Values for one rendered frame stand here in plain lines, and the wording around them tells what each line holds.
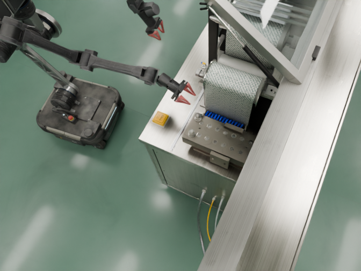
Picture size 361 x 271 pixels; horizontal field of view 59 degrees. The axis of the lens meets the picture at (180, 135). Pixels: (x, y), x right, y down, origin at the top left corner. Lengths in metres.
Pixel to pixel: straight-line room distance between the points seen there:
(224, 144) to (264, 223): 0.62
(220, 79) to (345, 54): 0.51
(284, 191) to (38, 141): 2.42
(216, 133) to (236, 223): 0.84
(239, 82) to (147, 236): 1.52
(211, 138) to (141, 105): 1.46
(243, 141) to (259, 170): 0.73
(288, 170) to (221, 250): 0.43
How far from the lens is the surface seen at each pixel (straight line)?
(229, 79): 1.45
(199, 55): 2.06
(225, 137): 1.61
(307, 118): 1.24
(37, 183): 2.97
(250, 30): 0.95
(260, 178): 0.88
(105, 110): 2.74
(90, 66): 1.78
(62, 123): 2.81
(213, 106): 1.63
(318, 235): 2.63
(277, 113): 0.97
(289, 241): 1.08
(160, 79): 1.60
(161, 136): 1.77
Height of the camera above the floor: 2.48
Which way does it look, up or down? 64 degrees down
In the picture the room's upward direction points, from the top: 11 degrees counter-clockwise
